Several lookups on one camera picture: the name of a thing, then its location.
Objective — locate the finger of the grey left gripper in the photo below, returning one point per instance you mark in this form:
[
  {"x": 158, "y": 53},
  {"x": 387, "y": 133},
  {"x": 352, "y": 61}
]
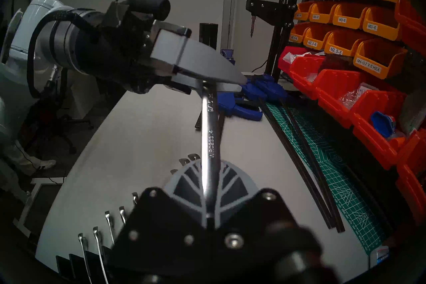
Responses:
[
  {"x": 193, "y": 57},
  {"x": 226, "y": 87}
]

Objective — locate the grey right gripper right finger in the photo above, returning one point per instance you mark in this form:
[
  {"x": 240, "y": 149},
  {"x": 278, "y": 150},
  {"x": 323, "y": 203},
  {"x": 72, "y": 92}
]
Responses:
[{"x": 239, "y": 206}]

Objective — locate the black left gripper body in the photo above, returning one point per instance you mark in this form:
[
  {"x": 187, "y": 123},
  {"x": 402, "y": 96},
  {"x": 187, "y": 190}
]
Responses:
[{"x": 126, "y": 50}]

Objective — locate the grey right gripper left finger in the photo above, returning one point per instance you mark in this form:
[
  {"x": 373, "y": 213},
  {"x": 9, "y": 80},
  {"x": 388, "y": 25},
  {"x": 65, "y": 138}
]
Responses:
[{"x": 179, "y": 206}]

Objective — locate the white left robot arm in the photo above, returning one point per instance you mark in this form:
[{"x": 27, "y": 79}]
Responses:
[{"x": 36, "y": 20}]

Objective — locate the black wrench holder case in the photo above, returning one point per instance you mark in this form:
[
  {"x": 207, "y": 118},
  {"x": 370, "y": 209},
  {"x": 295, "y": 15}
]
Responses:
[{"x": 75, "y": 266}]

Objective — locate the large blue trigger clamp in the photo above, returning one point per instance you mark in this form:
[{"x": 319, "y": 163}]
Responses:
[{"x": 239, "y": 108}]

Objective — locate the blue bar clamp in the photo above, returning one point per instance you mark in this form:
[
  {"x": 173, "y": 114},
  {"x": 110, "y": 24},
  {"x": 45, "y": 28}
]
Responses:
[
  {"x": 271, "y": 87},
  {"x": 253, "y": 91}
]

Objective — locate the small blue clamp piece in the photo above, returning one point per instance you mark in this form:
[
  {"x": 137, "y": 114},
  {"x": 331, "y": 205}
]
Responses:
[{"x": 228, "y": 55}]

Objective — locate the black steel clamp bar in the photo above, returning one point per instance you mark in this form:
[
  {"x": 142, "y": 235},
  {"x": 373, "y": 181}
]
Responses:
[{"x": 198, "y": 120}]

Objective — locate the medium chrome ratchet wrench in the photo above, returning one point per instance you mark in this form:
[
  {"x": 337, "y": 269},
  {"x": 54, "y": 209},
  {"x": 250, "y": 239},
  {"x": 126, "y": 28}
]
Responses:
[
  {"x": 122, "y": 215},
  {"x": 134, "y": 198}
]

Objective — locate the small chrome ratchet wrench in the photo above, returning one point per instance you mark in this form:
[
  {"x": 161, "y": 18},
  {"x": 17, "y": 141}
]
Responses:
[
  {"x": 99, "y": 246},
  {"x": 109, "y": 223},
  {"x": 83, "y": 253}
]

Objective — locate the long black rod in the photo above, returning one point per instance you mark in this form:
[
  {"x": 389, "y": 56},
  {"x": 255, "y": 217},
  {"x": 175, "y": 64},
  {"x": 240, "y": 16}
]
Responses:
[
  {"x": 314, "y": 167},
  {"x": 297, "y": 162}
]

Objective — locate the white plastic bag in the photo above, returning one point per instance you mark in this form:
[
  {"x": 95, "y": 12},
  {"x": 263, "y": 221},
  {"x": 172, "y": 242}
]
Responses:
[{"x": 299, "y": 56}]

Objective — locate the yellow plastic parts bin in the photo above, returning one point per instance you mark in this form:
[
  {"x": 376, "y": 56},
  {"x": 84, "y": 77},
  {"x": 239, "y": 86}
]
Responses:
[
  {"x": 301, "y": 10},
  {"x": 298, "y": 33}
]

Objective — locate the black soldering tool stand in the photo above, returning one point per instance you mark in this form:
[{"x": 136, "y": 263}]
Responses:
[{"x": 283, "y": 10}]

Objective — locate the yellow bin labelled M2.5-6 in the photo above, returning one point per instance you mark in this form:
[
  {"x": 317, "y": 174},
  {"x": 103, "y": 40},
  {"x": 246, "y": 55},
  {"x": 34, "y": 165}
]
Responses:
[{"x": 316, "y": 37}]

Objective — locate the green cutting mat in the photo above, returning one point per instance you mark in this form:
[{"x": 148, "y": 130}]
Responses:
[{"x": 342, "y": 193}]

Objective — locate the yellow bin labelled M3-12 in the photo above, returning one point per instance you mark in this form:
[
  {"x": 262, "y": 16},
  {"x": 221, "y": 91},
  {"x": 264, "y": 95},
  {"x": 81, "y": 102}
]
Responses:
[{"x": 319, "y": 10}]

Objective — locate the yellow bin labelled M2.5-5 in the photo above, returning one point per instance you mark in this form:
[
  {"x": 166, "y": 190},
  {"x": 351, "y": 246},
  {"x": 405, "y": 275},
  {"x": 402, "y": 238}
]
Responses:
[{"x": 342, "y": 43}]

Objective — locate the clear bag of screws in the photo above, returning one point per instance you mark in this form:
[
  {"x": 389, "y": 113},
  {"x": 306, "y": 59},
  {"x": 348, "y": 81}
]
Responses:
[{"x": 357, "y": 95}]

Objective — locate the white metal desk foot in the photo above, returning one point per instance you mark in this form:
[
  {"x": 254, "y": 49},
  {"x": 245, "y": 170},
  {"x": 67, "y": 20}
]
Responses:
[{"x": 46, "y": 181}]

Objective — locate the white sneaker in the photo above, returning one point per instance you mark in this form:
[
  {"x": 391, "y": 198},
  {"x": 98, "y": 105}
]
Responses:
[{"x": 46, "y": 164}]

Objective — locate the yellow bin labelled M3-8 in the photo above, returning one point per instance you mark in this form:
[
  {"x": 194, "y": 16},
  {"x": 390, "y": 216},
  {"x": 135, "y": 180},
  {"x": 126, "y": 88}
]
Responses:
[{"x": 347, "y": 13}]

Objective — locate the white glue bottle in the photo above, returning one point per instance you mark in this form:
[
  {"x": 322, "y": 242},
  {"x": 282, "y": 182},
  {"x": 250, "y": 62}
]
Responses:
[{"x": 379, "y": 255}]

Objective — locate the person's leg light trousers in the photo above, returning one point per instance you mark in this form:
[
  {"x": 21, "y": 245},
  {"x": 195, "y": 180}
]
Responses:
[{"x": 20, "y": 157}]

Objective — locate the yellow bin labelled HEX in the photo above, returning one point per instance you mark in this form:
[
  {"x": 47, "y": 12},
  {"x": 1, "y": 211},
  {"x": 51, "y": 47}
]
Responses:
[{"x": 379, "y": 57}]

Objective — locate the blue plastic cap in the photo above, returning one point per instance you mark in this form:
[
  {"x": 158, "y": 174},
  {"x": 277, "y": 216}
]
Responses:
[{"x": 382, "y": 123}]

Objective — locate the yellow bin labelled M3-6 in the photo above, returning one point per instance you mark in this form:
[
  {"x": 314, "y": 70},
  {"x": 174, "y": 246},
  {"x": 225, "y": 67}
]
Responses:
[{"x": 379, "y": 20}]

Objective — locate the bagged user manual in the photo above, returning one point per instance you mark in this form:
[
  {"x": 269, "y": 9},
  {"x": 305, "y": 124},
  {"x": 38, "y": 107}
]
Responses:
[{"x": 412, "y": 113}]

